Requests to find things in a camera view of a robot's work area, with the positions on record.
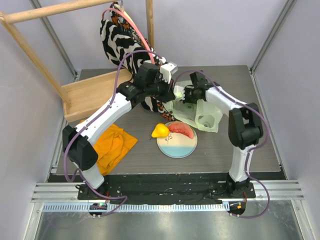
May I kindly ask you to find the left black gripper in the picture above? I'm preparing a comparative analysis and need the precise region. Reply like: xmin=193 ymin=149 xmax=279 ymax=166
xmin=145 ymin=74 xmax=176 ymax=104

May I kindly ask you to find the green fake fruit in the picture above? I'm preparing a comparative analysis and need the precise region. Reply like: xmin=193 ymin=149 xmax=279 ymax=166
xmin=174 ymin=92 xmax=185 ymax=99

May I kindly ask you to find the green avocado print plastic bag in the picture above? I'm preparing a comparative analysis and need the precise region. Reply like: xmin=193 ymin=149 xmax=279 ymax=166
xmin=171 ymin=79 xmax=223 ymax=133

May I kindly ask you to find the red fake watermelon slice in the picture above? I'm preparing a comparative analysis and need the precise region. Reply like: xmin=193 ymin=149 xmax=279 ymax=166
xmin=167 ymin=121 xmax=194 ymax=139

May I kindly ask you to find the cream and blue ceramic plate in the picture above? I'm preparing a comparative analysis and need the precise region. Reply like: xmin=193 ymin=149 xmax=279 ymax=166
xmin=156 ymin=121 xmax=198 ymax=159

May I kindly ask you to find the yellow fake pear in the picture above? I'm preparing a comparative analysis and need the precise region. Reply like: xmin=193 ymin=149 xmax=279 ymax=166
xmin=151 ymin=123 xmax=170 ymax=138

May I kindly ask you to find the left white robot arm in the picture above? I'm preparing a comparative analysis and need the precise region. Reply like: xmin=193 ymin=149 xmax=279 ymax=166
xmin=62 ymin=62 xmax=178 ymax=200

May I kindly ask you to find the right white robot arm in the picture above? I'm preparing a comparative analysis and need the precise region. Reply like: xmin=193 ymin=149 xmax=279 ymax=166
xmin=184 ymin=71 xmax=264 ymax=198

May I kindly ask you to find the zebra print tote bag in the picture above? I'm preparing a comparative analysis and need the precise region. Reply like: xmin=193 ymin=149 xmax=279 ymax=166
xmin=99 ymin=1 xmax=176 ymax=122

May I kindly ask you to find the wooden tray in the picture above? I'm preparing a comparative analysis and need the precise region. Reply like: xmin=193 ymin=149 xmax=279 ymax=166
xmin=62 ymin=71 xmax=117 ymax=122

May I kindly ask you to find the orange cloth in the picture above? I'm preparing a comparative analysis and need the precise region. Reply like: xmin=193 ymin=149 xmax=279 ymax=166
xmin=93 ymin=124 xmax=138 ymax=176

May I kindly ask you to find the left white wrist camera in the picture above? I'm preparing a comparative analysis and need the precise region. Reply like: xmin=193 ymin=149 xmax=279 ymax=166
xmin=159 ymin=62 xmax=178 ymax=84

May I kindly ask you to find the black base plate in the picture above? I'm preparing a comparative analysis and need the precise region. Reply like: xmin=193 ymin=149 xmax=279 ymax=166
xmin=77 ymin=172 xmax=257 ymax=204

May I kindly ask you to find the wooden rack frame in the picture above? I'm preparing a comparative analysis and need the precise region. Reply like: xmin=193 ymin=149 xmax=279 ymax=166
xmin=0 ymin=0 xmax=155 ymax=106

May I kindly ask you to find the white slotted cable duct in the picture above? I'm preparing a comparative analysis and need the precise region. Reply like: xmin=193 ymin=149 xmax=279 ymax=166
xmin=42 ymin=202 xmax=230 ymax=213

